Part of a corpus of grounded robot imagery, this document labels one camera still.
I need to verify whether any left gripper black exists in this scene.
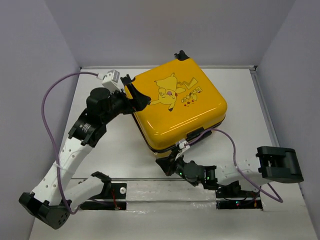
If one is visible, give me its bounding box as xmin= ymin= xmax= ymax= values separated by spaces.
xmin=101 ymin=83 xmax=151 ymax=124

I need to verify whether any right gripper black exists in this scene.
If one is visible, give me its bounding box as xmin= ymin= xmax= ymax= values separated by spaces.
xmin=154 ymin=150 xmax=187 ymax=181

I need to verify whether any yellow hard-shell suitcase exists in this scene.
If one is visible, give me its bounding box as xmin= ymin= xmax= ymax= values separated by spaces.
xmin=133 ymin=50 xmax=228 ymax=154

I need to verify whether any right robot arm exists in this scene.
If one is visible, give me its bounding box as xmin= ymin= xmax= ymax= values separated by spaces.
xmin=155 ymin=146 xmax=304 ymax=196

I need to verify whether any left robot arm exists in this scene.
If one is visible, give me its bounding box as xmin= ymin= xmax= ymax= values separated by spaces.
xmin=18 ymin=74 xmax=151 ymax=230

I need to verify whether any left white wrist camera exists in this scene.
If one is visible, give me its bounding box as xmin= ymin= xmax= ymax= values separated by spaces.
xmin=102 ymin=69 xmax=120 ymax=93

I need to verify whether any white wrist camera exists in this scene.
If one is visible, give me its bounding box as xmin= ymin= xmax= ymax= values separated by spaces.
xmin=102 ymin=69 xmax=120 ymax=93
xmin=175 ymin=139 xmax=191 ymax=160

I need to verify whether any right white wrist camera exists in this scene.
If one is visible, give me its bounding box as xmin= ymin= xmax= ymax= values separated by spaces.
xmin=175 ymin=139 xmax=191 ymax=160

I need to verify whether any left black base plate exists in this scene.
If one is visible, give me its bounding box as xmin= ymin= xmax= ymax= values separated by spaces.
xmin=80 ymin=182 xmax=127 ymax=211

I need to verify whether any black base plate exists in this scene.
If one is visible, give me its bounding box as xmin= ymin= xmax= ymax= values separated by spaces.
xmin=215 ymin=181 xmax=263 ymax=210
xmin=80 ymin=182 xmax=127 ymax=211

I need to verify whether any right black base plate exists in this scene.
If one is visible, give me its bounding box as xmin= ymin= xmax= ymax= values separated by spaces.
xmin=215 ymin=181 xmax=263 ymax=210

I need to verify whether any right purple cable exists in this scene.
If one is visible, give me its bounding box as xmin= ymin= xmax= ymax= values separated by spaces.
xmin=186 ymin=128 xmax=284 ymax=204

